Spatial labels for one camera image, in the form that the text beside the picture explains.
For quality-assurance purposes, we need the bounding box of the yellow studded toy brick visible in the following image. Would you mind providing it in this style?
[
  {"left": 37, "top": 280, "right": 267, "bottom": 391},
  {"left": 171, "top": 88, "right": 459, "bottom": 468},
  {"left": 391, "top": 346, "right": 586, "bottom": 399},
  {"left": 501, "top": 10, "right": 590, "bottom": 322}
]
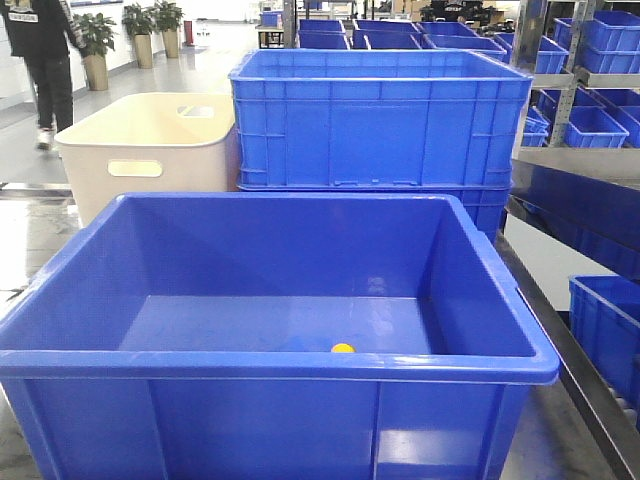
[{"left": 331, "top": 343, "right": 356, "bottom": 353}]

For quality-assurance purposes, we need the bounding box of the cream plastic bin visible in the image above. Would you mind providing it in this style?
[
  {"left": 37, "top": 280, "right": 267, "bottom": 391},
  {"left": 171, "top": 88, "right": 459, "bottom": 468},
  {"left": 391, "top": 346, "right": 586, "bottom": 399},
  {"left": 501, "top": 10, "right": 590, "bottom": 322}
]
[{"left": 55, "top": 92, "right": 240, "bottom": 225}]

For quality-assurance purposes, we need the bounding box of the blue bin on cart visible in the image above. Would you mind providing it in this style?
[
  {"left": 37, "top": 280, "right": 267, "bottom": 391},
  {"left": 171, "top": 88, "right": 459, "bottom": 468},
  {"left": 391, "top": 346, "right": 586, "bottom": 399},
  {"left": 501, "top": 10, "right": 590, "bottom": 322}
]
[{"left": 1, "top": 193, "right": 559, "bottom": 479}]

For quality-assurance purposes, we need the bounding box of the blue bin at right edge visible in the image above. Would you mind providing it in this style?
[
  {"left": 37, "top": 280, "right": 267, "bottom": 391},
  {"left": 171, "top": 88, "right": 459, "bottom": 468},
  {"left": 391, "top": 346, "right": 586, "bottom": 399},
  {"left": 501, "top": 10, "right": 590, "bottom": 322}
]
[{"left": 569, "top": 275, "right": 639, "bottom": 410}]

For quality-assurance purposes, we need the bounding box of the blue ribbed crate on cart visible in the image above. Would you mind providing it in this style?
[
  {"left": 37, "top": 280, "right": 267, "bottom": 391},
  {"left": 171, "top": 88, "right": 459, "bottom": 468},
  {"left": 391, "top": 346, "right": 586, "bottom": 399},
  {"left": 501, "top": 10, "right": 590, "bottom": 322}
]
[{"left": 229, "top": 49, "right": 532, "bottom": 190}]

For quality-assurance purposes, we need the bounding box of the potted plant right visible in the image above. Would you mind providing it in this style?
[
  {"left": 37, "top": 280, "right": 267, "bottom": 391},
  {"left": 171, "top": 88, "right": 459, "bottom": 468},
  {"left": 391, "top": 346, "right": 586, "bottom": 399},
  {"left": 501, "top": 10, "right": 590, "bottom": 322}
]
[{"left": 153, "top": 1, "right": 184, "bottom": 59}]

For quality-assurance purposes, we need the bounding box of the potted plant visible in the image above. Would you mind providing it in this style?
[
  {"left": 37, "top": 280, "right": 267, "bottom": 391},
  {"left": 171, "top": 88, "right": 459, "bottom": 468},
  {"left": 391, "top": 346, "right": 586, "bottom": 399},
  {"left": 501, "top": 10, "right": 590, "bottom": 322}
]
[
  {"left": 74, "top": 13, "right": 116, "bottom": 91},
  {"left": 153, "top": 1, "right": 184, "bottom": 59},
  {"left": 122, "top": 3, "right": 154, "bottom": 69}
]

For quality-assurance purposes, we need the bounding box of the potted plant middle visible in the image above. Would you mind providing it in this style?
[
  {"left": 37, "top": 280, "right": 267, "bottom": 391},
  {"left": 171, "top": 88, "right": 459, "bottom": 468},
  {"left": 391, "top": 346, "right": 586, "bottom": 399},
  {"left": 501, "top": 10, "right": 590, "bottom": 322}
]
[{"left": 122, "top": 3, "right": 154, "bottom": 69}]

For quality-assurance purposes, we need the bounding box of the metal flow rack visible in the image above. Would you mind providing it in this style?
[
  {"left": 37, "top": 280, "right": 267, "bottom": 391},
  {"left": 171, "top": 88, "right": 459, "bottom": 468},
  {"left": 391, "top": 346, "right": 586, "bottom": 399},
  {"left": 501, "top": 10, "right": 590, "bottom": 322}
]
[{"left": 514, "top": 1, "right": 639, "bottom": 179}]

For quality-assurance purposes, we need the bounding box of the potted plant left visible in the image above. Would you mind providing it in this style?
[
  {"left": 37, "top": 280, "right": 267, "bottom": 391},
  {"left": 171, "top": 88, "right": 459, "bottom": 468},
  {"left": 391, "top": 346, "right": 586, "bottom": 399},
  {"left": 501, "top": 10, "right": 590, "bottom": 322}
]
[{"left": 74, "top": 13, "right": 116, "bottom": 91}]

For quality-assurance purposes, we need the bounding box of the person in black clothes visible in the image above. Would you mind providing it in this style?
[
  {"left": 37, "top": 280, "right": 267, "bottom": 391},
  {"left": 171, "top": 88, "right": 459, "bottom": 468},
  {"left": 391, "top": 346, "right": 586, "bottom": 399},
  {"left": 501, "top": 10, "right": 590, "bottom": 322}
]
[{"left": 1, "top": 0, "right": 87, "bottom": 151}]

